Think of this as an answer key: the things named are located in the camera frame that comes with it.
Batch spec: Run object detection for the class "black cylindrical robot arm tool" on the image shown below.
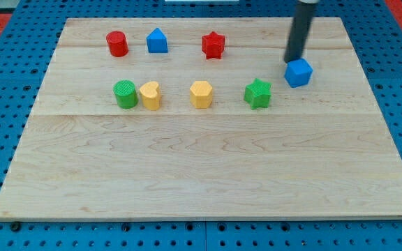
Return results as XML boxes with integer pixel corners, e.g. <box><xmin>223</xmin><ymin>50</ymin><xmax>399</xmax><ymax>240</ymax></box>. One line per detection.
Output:
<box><xmin>283</xmin><ymin>0</ymin><xmax>320</xmax><ymax>63</ymax></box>

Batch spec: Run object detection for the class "green star block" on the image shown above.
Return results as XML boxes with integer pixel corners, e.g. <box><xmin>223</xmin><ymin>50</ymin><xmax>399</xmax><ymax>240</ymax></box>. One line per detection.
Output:
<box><xmin>244</xmin><ymin>78</ymin><xmax>271</xmax><ymax>109</ymax></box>

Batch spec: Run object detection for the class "red star block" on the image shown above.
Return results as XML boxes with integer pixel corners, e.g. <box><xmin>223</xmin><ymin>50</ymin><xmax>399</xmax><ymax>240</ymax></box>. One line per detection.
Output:
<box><xmin>202</xmin><ymin>31</ymin><xmax>225</xmax><ymax>59</ymax></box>

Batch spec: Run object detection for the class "light wooden board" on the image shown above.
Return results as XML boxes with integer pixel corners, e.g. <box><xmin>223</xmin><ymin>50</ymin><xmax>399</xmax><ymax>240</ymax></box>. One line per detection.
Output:
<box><xmin>0</xmin><ymin>17</ymin><xmax>402</xmax><ymax>222</ymax></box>

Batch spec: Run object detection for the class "yellow hexagon block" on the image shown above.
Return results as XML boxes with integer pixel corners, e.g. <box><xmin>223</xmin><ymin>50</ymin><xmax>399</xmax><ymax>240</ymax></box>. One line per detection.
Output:
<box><xmin>190</xmin><ymin>81</ymin><xmax>213</xmax><ymax>109</ymax></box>

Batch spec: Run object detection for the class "yellow heart block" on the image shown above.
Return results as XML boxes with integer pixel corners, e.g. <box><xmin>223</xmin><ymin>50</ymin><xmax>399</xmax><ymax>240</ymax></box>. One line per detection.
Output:
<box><xmin>140</xmin><ymin>81</ymin><xmax>161</xmax><ymax>111</ymax></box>

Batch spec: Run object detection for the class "green cylinder block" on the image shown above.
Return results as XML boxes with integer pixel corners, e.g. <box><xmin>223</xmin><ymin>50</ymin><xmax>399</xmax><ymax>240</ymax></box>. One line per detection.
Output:
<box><xmin>113</xmin><ymin>79</ymin><xmax>138</xmax><ymax>109</ymax></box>

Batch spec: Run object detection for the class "blue triangular prism block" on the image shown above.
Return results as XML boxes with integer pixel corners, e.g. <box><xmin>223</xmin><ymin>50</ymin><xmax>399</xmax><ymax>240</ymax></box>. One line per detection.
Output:
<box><xmin>146</xmin><ymin>28</ymin><xmax>168</xmax><ymax>53</ymax></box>

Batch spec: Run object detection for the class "blue cube block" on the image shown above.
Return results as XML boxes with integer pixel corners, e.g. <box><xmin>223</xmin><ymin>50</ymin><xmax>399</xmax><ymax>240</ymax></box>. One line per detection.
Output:
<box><xmin>284</xmin><ymin>59</ymin><xmax>313</xmax><ymax>88</ymax></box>

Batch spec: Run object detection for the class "red cylinder block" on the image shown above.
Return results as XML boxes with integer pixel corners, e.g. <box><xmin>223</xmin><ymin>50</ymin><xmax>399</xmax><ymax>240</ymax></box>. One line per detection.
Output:
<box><xmin>105</xmin><ymin>31</ymin><xmax>128</xmax><ymax>57</ymax></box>

